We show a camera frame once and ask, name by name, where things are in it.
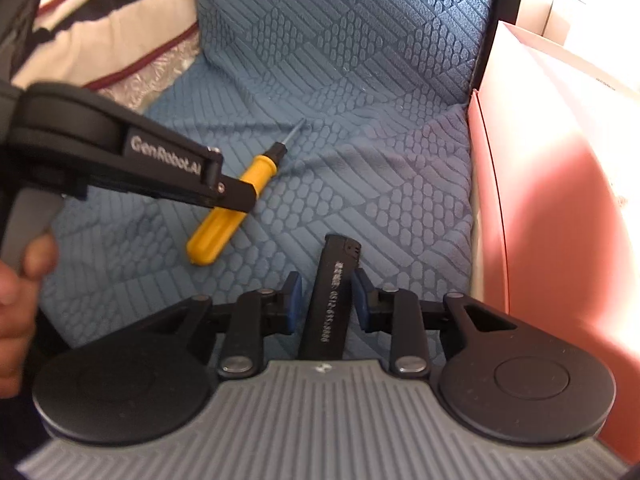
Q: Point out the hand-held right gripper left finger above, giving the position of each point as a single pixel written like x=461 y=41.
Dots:
x=295 y=305

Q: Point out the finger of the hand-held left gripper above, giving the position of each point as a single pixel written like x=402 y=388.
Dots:
x=235 y=192

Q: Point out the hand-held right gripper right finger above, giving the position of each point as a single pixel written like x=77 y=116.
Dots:
x=361 y=305

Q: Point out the black lighter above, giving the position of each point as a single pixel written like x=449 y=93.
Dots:
x=327 y=300

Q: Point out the pink cardboard box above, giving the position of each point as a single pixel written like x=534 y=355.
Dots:
x=550 y=210

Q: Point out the person's left hand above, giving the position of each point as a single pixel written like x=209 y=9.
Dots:
x=15 y=320

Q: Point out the patterned orange white blanket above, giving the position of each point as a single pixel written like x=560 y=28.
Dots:
x=100 y=35

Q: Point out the blue textured cushion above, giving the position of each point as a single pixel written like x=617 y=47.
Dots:
x=350 y=135

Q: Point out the black frame bar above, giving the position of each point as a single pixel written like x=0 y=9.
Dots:
x=505 y=20

